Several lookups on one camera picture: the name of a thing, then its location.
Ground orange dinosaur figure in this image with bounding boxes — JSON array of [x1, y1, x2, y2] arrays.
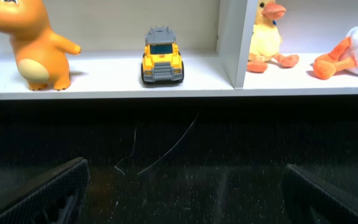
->
[[0, 0, 82, 91]]

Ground yellow plush duck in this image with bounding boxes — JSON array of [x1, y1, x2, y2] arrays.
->
[[246, 0, 300, 74]]

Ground white shelf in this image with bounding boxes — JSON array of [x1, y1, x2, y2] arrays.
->
[[0, 0, 358, 101]]

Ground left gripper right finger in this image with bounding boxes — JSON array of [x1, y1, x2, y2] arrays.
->
[[280, 164, 358, 224]]

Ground grey and yellow toy truck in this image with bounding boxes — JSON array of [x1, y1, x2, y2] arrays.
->
[[140, 26, 185, 85]]

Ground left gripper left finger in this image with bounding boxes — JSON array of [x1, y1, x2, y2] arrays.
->
[[0, 157, 91, 224]]

